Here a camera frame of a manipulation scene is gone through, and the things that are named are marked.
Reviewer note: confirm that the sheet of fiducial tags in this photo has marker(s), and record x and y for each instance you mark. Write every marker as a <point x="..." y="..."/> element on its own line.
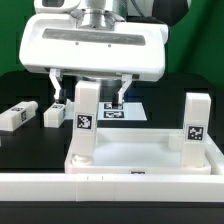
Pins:
<point x="105" y="111"/>

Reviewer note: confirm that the white desk top tray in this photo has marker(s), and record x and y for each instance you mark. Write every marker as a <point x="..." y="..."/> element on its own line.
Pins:
<point x="136" y="151"/>

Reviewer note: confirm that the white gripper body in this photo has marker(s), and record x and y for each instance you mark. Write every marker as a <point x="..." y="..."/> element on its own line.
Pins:
<point x="92" y="38"/>

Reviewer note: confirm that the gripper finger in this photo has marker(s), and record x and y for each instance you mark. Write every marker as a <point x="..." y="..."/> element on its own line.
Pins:
<point x="56" y="78"/>
<point x="117" y="102"/>

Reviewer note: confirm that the white L-shaped fence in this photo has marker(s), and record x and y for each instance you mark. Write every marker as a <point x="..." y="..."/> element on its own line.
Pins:
<point x="32" y="169"/>

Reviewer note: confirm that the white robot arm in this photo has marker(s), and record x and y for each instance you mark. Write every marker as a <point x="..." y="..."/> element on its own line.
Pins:
<point x="168" y="12"/>

